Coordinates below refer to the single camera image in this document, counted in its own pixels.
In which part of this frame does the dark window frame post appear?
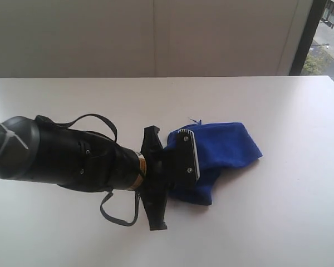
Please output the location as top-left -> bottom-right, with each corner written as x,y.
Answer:
289,0 -> 327,76

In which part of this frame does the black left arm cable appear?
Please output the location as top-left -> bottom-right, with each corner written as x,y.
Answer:
35,113 -> 145,226

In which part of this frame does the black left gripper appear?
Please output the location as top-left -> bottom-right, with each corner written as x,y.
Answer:
137,126 -> 175,230

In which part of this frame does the blue towel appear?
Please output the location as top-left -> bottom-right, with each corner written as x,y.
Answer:
166,120 -> 263,206

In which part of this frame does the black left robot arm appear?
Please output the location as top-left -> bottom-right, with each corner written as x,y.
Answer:
0,116 -> 170,231

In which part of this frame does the white cable tie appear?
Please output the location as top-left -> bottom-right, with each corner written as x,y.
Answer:
0,123 -> 28,158

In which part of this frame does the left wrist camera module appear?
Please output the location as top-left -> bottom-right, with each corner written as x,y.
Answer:
175,128 -> 200,187

